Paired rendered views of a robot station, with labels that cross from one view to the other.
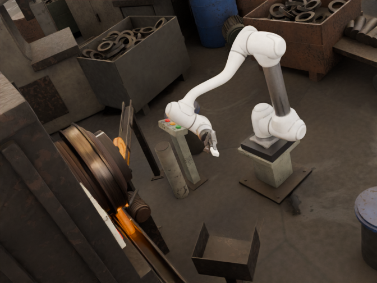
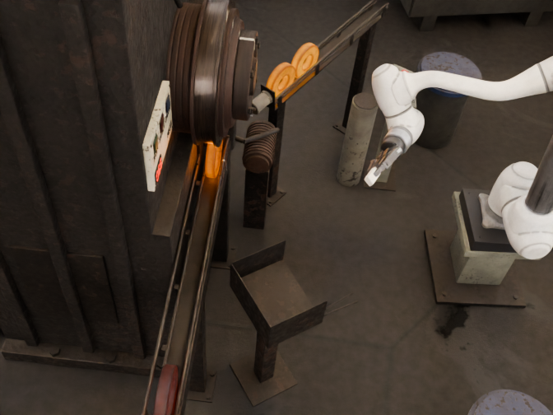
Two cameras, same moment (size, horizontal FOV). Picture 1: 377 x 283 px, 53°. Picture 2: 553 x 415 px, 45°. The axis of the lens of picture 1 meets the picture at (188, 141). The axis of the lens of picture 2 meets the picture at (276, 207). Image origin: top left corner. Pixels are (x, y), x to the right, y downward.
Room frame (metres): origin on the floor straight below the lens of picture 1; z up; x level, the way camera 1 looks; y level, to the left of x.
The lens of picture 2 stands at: (0.06, -0.44, 2.48)
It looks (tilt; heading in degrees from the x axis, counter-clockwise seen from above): 51 degrees down; 25
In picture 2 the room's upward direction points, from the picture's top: 6 degrees clockwise
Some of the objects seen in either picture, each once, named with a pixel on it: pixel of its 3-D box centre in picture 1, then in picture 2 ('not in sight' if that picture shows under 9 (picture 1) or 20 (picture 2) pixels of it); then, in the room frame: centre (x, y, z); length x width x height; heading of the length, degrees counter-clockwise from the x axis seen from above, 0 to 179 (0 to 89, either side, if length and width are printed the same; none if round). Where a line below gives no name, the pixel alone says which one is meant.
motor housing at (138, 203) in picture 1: (146, 226); (257, 178); (1.81, 0.47, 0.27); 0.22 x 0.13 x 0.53; 24
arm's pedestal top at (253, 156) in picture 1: (268, 145); (495, 225); (2.08, -0.54, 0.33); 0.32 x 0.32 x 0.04; 29
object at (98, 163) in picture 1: (95, 168); (216, 72); (1.45, 0.46, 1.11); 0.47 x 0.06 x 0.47; 24
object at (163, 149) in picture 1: (172, 170); (356, 142); (2.27, 0.20, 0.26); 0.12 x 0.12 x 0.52
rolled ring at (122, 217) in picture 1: (123, 218); (214, 151); (1.45, 0.46, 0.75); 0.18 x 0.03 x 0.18; 23
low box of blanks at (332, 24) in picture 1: (302, 32); not in sight; (3.60, -1.52, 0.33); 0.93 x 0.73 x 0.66; 31
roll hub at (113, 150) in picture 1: (112, 156); (246, 76); (1.49, 0.37, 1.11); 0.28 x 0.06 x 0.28; 24
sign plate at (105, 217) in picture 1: (101, 214); (159, 135); (1.10, 0.42, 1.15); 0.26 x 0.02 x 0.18; 24
